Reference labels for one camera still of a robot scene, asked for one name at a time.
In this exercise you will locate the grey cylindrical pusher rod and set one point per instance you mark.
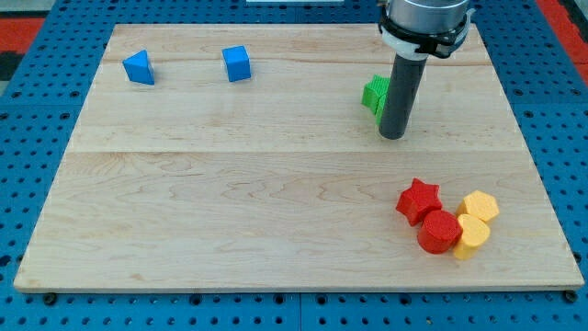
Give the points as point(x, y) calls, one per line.
point(405, 79)

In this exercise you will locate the wooden board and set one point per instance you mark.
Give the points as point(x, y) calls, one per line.
point(281, 182)

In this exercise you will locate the green star block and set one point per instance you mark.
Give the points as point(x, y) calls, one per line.
point(373, 91)

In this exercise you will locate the red cylinder block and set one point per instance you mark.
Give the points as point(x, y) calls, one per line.
point(439, 232)

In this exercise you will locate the red star block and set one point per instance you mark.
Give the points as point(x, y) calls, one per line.
point(418, 200)

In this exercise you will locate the yellow hexagon block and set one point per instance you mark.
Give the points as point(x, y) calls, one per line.
point(479, 204)

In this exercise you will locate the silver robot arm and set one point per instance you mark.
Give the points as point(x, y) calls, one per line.
point(427, 16)

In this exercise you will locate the blue triangle block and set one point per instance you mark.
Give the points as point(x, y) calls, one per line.
point(139, 69)

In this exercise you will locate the yellow cylinder block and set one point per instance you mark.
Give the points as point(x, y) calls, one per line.
point(475, 234)

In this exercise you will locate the blue cube block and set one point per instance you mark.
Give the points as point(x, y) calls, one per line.
point(237, 63)

